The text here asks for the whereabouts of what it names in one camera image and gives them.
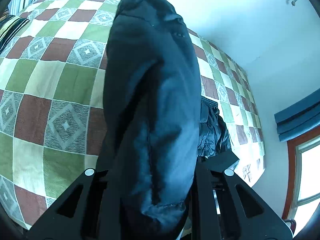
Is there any blue curtain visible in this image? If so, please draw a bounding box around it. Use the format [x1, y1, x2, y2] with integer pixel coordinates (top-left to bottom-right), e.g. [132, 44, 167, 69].
[274, 87, 320, 142]

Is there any black quilted jacket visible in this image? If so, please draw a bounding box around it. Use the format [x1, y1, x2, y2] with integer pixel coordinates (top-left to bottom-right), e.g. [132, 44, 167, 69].
[96, 0, 232, 240]

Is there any brown framed window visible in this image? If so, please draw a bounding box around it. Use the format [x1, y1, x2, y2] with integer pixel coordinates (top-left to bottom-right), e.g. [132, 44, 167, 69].
[282, 125, 320, 228]

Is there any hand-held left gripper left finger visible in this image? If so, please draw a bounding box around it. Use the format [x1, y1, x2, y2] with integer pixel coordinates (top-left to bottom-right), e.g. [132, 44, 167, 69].
[24, 169, 123, 240]

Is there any checkered bedspread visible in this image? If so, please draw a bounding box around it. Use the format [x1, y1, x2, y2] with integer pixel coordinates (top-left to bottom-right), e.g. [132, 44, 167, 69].
[0, 0, 266, 230]

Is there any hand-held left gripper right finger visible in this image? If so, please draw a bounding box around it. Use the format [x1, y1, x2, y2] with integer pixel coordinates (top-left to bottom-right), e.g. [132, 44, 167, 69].
[189, 152, 293, 240]

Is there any striped pillow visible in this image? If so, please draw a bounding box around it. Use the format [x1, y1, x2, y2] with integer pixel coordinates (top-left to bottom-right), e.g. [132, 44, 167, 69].
[0, 14, 30, 53]

